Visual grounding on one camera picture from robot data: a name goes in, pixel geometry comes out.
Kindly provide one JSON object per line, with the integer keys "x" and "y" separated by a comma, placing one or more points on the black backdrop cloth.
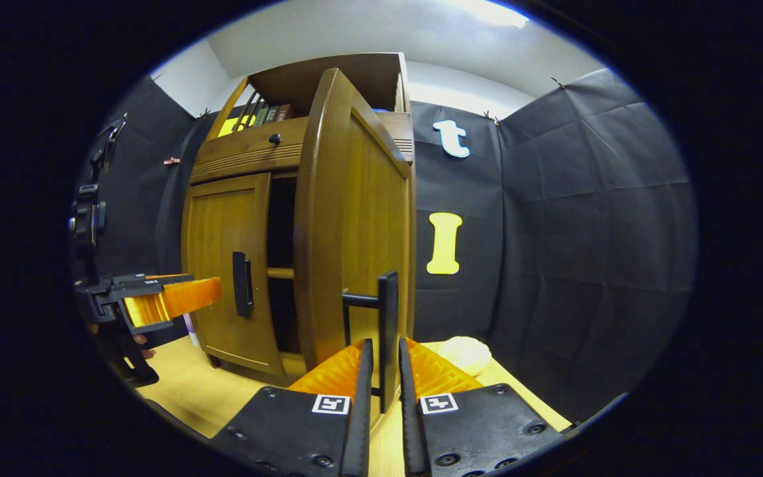
{"x": 587, "y": 232}

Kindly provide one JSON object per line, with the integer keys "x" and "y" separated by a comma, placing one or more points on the brown book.
{"x": 284, "y": 112}

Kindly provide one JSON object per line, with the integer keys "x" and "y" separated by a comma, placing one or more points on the wooden inner shelf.
{"x": 280, "y": 273}

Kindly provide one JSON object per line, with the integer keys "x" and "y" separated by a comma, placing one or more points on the grey book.
{"x": 273, "y": 114}

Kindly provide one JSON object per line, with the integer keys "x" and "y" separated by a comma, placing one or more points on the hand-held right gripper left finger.
{"x": 358, "y": 424}

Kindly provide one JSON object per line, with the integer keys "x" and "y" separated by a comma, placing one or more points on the white crumpled cloth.
{"x": 464, "y": 354}

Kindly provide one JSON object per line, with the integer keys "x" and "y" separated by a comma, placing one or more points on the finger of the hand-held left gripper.
{"x": 183, "y": 296}
{"x": 150, "y": 279}

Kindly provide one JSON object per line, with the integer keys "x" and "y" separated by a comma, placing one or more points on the wooden drawer with black knob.
{"x": 242, "y": 156}

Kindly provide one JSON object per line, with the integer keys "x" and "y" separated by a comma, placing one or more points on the green book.
{"x": 261, "y": 116}

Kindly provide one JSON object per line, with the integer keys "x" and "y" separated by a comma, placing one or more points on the wooden double-door shoe cabinet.
{"x": 289, "y": 83}

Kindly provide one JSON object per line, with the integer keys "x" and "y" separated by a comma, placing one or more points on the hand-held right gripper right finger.
{"x": 413, "y": 430}

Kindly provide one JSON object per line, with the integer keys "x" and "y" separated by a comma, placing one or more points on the wooden shoe cabinet door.
{"x": 355, "y": 218}
{"x": 212, "y": 252}

